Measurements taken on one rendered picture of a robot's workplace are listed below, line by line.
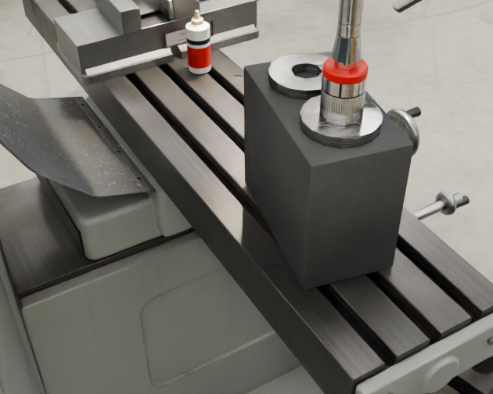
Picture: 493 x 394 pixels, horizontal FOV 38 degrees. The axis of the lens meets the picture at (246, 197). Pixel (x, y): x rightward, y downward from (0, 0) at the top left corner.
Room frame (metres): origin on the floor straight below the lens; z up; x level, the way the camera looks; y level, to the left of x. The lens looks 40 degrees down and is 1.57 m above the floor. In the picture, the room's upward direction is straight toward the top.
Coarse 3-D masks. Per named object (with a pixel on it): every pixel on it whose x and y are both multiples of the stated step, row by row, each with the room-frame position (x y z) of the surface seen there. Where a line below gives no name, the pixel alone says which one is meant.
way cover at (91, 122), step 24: (0, 96) 1.01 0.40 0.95; (24, 96) 1.09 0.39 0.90; (0, 120) 0.89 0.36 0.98; (24, 120) 0.96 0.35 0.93; (48, 120) 1.03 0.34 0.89; (72, 120) 1.04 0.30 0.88; (96, 120) 1.06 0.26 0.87; (24, 144) 0.86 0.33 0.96; (48, 144) 0.92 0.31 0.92; (72, 144) 0.96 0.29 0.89; (96, 144) 0.98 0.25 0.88; (48, 168) 0.82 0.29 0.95; (72, 168) 0.88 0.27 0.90; (96, 168) 0.90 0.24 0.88; (120, 168) 0.91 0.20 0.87; (96, 192) 0.83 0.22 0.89; (120, 192) 0.84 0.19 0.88
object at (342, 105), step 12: (324, 84) 0.65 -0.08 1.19; (336, 84) 0.64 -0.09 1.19; (348, 84) 0.63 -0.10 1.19; (360, 84) 0.64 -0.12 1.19; (324, 96) 0.65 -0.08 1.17; (336, 96) 0.64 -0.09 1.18; (348, 96) 0.63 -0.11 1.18; (360, 96) 0.64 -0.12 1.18; (324, 108) 0.65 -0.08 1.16; (336, 108) 0.64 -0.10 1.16; (348, 108) 0.63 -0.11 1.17; (360, 108) 0.64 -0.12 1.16; (336, 120) 0.63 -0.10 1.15; (348, 120) 0.63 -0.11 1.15
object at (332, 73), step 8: (328, 64) 0.66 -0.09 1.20; (360, 64) 0.66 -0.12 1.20; (328, 72) 0.64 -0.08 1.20; (336, 72) 0.64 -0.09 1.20; (344, 72) 0.64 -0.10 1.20; (352, 72) 0.64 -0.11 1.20; (360, 72) 0.64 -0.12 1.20; (336, 80) 0.64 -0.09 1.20; (344, 80) 0.63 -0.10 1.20; (352, 80) 0.63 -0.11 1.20; (360, 80) 0.64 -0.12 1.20
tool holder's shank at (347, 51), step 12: (348, 0) 0.65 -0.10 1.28; (360, 0) 0.65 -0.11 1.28; (348, 12) 0.65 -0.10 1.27; (360, 12) 0.65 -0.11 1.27; (348, 24) 0.65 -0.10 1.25; (360, 24) 0.65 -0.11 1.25; (336, 36) 0.65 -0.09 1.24; (348, 36) 0.65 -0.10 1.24; (360, 36) 0.65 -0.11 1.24; (336, 48) 0.65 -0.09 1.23; (348, 48) 0.64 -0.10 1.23; (360, 48) 0.65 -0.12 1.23; (336, 60) 0.65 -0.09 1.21; (348, 60) 0.64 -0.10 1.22
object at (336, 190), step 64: (256, 64) 0.79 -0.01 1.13; (320, 64) 0.77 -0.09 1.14; (256, 128) 0.74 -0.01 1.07; (320, 128) 0.63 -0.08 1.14; (384, 128) 0.65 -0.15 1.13; (256, 192) 0.74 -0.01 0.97; (320, 192) 0.58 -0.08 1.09; (384, 192) 0.61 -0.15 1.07; (320, 256) 0.59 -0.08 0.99; (384, 256) 0.61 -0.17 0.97
